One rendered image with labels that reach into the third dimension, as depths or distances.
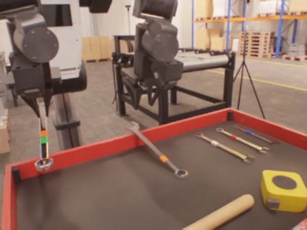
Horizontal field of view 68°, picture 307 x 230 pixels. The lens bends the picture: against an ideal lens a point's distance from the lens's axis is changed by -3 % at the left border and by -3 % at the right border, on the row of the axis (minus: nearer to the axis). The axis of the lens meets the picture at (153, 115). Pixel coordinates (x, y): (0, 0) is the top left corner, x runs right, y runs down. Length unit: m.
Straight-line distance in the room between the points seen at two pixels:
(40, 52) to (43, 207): 0.30
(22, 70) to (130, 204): 0.31
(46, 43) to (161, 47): 0.20
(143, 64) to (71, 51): 0.53
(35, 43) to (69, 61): 0.60
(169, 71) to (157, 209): 0.27
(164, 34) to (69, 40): 0.60
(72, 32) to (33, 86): 0.60
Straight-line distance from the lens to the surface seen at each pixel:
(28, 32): 0.41
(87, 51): 10.15
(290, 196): 0.50
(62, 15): 1.00
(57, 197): 0.55
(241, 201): 0.47
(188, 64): 2.48
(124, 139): 0.66
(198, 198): 0.50
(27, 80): 0.42
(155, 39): 0.45
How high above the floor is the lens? 1.22
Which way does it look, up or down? 20 degrees down
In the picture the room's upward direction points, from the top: 2 degrees counter-clockwise
